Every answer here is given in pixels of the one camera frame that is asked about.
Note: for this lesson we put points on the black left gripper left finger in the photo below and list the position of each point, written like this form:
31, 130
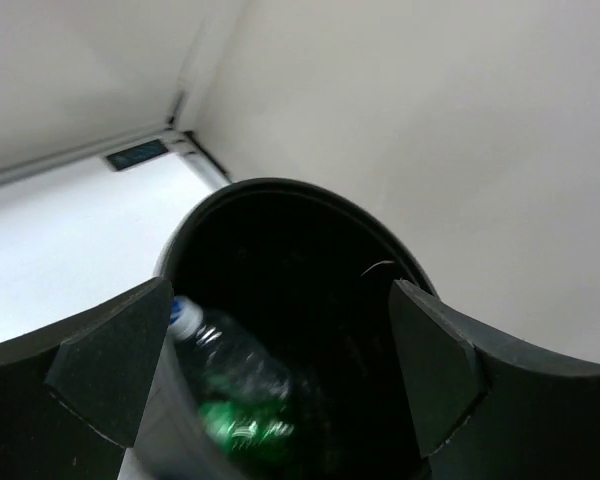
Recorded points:
73, 393

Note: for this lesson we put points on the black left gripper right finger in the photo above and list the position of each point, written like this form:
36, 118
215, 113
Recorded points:
487, 405

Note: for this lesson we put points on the clear bottle blue label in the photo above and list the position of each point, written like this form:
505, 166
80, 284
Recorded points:
217, 355

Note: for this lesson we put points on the green plastic bottle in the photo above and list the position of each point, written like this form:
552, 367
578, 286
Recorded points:
260, 432

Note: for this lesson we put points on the black plastic bin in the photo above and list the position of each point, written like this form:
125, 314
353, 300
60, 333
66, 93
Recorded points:
308, 274

